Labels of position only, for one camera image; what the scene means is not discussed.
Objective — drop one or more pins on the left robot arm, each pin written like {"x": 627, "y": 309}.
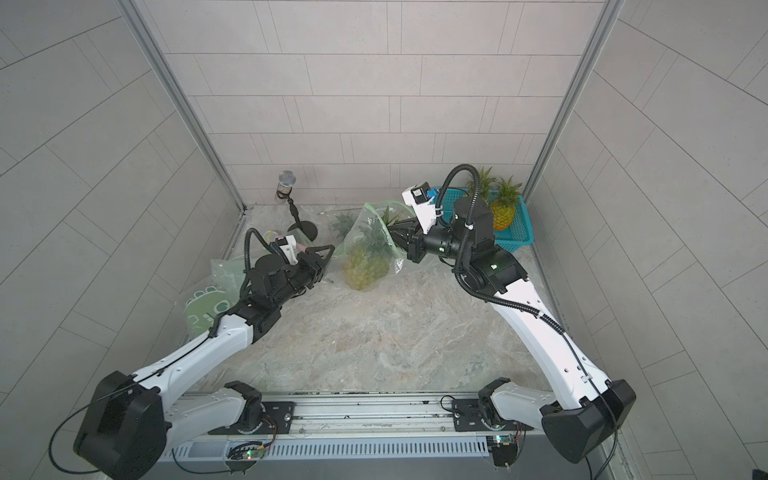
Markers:
{"x": 134, "y": 419}

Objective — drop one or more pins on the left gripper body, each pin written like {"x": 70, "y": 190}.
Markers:
{"x": 308, "y": 275}

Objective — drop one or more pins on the right aluminium corner post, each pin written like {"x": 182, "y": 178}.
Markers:
{"x": 605, "y": 22}

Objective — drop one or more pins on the yellow pineapple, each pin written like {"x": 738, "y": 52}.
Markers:
{"x": 484, "y": 185}

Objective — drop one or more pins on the green pineapple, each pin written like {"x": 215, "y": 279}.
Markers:
{"x": 362, "y": 271}
{"x": 342, "y": 225}

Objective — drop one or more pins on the orange pineapple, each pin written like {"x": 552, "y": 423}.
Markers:
{"x": 504, "y": 206}

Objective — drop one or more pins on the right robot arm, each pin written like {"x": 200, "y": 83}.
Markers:
{"x": 584, "y": 407}

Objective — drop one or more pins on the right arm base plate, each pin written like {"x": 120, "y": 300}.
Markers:
{"x": 466, "y": 415}

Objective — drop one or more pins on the circuit board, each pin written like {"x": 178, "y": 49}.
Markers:
{"x": 503, "y": 450}
{"x": 244, "y": 455}

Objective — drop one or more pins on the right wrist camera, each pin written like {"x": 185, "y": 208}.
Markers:
{"x": 421, "y": 198}

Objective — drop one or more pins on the aluminium corner post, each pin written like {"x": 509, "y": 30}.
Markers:
{"x": 605, "y": 22}
{"x": 143, "y": 36}

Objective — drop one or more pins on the left aluminium corner post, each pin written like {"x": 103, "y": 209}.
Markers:
{"x": 143, "y": 36}

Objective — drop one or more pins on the right circuit board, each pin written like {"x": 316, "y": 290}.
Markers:
{"x": 503, "y": 450}

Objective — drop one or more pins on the left circuit board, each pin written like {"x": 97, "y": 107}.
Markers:
{"x": 244, "y": 455}

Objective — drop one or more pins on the black microphone stand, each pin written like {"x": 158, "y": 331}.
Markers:
{"x": 308, "y": 228}

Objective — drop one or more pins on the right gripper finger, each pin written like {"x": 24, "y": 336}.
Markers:
{"x": 402, "y": 239}
{"x": 406, "y": 226}

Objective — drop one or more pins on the pink toy microphone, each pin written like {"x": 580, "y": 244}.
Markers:
{"x": 272, "y": 236}

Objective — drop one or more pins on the teal plastic basket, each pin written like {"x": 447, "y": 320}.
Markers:
{"x": 518, "y": 234}

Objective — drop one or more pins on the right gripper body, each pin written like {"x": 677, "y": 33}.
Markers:
{"x": 421, "y": 246}

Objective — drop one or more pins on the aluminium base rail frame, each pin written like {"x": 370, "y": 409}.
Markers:
{"x": 369, "y": 425}

